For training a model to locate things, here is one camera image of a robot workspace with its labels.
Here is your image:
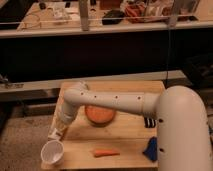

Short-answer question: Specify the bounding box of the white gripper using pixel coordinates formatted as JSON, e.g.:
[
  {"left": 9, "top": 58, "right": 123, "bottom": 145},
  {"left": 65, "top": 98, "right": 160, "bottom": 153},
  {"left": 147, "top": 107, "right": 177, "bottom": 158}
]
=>
[{"left": 58, "top": 109, "right": 77, "bottom": 125}]

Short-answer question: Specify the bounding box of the wooden table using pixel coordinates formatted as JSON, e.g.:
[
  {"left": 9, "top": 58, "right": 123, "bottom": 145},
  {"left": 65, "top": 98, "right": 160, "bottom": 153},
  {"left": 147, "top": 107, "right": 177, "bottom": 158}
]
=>
[{"left": 40, "top": 80, "right": 166, "bottom": 171}]

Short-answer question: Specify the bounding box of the white plastic cup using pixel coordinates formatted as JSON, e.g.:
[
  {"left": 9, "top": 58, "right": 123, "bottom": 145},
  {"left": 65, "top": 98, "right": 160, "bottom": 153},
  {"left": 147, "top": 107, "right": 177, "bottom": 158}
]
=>
[{"left": 40, "top": 140, "right": 64, "bottom": 165}]

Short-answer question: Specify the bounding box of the orange bowl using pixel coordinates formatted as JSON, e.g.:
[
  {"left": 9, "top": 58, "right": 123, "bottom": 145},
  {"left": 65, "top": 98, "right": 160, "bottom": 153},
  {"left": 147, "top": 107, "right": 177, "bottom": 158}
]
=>
[{"left": 85, "top": 106, "right": 116, "bottom": 125}]

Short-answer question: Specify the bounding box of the black and white striped object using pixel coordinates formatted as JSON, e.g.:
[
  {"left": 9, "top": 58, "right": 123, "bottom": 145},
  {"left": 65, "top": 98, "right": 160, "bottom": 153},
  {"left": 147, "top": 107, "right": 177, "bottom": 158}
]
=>
[{"left": 144, "top": 118, "right": 156, "bottom": 128}]

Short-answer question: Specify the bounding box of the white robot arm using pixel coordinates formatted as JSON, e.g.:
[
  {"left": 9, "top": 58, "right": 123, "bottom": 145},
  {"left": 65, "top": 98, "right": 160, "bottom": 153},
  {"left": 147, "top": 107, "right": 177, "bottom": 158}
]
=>
[{"left": 59, "top": 82, "right": 213, "bottom": 171}]

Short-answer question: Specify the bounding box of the blue cloth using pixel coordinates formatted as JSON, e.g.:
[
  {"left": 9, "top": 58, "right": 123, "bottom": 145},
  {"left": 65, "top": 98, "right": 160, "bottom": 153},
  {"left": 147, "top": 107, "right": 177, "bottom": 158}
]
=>
[{"left": 143, "top": 137, "right": 157, "bottom": 162}]

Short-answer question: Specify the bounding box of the grey vertical post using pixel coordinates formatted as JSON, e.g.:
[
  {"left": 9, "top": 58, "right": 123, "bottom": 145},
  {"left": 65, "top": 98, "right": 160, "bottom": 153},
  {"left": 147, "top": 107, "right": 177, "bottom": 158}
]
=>
[{"left": 79, "top": 0, "right": 89, "bottom": 31}]

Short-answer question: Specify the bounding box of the grey metal rail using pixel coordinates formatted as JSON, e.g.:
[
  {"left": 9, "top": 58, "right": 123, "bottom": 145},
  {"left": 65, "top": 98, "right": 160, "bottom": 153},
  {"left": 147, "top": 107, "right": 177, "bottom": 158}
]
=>
[{"left": 0, "top": 70, "right": 188, "bottom": 102}]

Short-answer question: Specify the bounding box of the black bag on shelf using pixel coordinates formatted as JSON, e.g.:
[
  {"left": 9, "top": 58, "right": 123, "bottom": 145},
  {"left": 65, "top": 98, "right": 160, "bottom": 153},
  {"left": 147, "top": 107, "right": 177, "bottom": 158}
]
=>
[{"left": 102, "top": 10, "right": 125, "bottom": 25}]

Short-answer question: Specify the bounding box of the orange carrot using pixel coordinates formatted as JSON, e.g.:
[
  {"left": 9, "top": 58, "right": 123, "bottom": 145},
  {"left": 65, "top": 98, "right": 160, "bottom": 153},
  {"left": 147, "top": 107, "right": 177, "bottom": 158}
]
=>
[{"left": 92, "top": 149, "right": 119, "bottom": 158}]

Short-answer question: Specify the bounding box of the clear plastic bottle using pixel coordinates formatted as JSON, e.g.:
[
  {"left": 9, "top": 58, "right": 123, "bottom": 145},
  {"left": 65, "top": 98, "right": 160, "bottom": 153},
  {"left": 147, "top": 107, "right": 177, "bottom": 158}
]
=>
[{"left": 48, "top": 119, "right": 68, "bottom": 140}]

